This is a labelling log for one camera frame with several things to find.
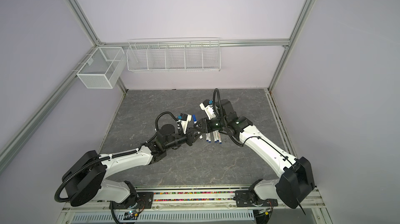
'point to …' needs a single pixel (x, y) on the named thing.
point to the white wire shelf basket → (174, 54)
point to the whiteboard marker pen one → (208, 137)
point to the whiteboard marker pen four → (220, 138)
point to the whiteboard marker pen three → (217, 135)
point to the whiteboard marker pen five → (195, 121)
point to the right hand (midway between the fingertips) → (196, 126)
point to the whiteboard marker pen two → (214, 136)
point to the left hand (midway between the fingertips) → (203, 133)
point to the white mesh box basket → (103, 67)
